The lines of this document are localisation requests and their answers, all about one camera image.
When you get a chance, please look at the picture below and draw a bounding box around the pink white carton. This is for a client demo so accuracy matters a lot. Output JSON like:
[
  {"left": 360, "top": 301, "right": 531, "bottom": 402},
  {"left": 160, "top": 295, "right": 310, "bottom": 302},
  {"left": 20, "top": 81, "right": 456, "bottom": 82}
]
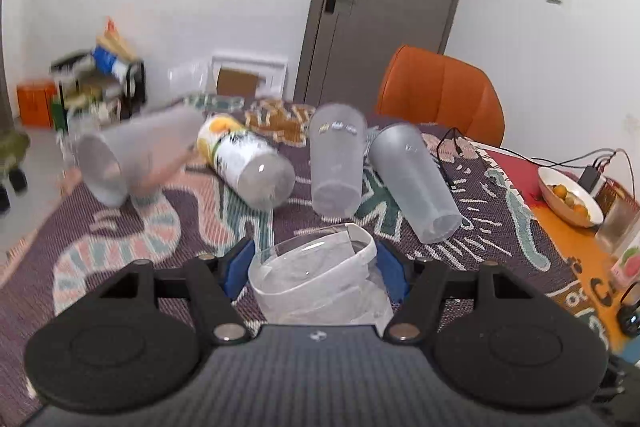
[{"left": 608, "top": 243, "right": 640, "bottom": 294}]

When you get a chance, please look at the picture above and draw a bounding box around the green plush stool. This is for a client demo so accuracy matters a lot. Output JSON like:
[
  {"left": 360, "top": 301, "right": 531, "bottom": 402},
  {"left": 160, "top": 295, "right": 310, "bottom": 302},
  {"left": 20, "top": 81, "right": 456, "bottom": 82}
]
[{"left": 0, "top": 129, "right": 32, "bottom": 214}]

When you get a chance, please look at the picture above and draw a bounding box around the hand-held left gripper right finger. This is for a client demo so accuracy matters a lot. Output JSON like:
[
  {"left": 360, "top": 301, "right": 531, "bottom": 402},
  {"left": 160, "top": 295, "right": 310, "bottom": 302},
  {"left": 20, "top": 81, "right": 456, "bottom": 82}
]
[{"left": 375, "top": 239, "right": 547, "bottom": 344}]

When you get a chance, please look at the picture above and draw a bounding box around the orange printed mat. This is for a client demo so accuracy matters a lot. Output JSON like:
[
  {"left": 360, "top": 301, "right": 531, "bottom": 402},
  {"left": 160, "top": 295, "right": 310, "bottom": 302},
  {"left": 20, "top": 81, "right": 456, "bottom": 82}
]
[{"left": 487, "top": 146, "right": 640, "bottom": 348}]

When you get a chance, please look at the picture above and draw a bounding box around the orange box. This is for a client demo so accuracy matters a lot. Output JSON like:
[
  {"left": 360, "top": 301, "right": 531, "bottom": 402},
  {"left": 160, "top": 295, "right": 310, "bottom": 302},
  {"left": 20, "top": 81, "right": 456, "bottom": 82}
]
[{"left": 16, "top": 79, "right": 57, "bottom": 128}]

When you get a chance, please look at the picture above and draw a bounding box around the clear glass container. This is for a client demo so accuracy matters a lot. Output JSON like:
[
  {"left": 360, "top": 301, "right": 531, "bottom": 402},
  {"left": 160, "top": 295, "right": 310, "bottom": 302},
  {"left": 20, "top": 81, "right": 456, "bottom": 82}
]
[{"left": 595, "top": 196, "right": 640, "bottom": 258}]

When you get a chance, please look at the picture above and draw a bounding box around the small black round device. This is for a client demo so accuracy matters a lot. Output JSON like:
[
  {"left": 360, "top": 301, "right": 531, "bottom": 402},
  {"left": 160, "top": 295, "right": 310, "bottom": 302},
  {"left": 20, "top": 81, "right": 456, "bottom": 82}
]
[{"left": 616, "top": 282, "right": 640, "bottom": 337}]

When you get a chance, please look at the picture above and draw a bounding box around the frosted plastic cup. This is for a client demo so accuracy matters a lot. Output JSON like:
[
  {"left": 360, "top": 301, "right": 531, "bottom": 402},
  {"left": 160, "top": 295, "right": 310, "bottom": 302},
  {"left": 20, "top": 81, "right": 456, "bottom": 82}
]
[
  {"left": 308, "top": 103, "right": 369, "bottom": 218},
  {"left": 368, "top": 122, "right": 464, "bottom": 245},
  {"left": 76, "top": 104, "right": 202, "bottom": 208}
]

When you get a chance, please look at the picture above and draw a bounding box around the cup with yellow white label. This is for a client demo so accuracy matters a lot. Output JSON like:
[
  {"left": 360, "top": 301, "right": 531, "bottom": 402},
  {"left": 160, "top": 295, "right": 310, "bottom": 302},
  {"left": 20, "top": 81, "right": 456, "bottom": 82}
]
[{"left": 196, "top": 112, "right": 296, "bottom": 210}]

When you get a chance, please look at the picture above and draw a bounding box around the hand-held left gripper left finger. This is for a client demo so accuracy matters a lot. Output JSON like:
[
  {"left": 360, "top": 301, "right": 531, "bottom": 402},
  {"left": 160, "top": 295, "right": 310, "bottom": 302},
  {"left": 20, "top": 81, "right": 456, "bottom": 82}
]
[{"left": 89, "top": 238, "right": 257, "bottom": 346}]

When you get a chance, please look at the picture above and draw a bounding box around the white frame with cardboard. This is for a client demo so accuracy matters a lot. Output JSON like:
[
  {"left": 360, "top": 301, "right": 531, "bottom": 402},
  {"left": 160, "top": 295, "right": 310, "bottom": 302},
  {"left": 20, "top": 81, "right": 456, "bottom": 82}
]
[{"left": 209, "top": 52, "right": 289, "bottom": 100}]

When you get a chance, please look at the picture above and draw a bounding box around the black storage rack with goods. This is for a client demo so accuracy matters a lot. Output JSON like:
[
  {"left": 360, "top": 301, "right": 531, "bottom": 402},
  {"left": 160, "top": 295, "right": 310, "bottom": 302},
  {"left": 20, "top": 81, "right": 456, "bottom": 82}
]
[{"left": 49, "top": 18, "right": 147, "bottom": 132}]

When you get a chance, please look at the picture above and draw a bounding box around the black power adapter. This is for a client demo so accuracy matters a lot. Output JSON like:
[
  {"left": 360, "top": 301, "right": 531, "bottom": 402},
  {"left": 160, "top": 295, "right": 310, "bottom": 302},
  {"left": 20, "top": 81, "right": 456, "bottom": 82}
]
[{"left": 577, "top": 165, "right": 607, "bottom": 198}]

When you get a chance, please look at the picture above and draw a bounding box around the clear cup with white band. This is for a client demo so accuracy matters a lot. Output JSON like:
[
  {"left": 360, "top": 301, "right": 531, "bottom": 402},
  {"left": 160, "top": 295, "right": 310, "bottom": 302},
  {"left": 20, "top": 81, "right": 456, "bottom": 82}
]
[{"left": 248, "top": 222, "right": 396, "bottom": 326}]

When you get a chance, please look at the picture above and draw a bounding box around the white bowl of oranges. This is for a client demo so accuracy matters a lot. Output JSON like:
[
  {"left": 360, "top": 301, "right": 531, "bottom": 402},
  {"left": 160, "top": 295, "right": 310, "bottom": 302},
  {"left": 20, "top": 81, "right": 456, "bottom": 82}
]
[{"left": 537, "top": 167, "right": 606, "bottom": 229}]

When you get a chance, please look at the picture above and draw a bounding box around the black cable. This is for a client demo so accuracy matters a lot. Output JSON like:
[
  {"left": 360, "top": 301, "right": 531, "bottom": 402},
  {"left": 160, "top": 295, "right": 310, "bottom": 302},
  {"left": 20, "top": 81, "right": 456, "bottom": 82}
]
[{"left": 435, "top": 127, "right": 640, "bottom": 200}]

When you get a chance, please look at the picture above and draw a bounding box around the orange chair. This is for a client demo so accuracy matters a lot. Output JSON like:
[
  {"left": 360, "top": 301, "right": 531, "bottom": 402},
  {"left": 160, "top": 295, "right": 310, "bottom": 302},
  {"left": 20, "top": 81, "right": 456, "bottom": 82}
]
[{"left": 375, "top": 45, "right": 506, "bottom": 148}]

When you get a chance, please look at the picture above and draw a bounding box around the printed blanket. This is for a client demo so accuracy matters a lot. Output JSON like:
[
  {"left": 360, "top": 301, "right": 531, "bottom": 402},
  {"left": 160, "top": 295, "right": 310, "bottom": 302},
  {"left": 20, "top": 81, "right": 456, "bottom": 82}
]
[{"left": 0, "top": 94, "right": 613, "bottom": 427}]

